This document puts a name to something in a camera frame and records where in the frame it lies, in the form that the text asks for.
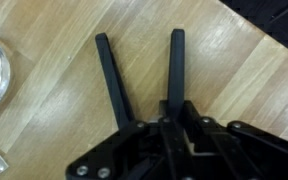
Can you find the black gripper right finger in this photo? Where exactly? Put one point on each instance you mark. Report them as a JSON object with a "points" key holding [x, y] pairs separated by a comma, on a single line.
{"points": [[250, 143]]}

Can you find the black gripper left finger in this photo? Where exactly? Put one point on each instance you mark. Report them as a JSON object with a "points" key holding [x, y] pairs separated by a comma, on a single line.
{"points": [[117, 153]]}

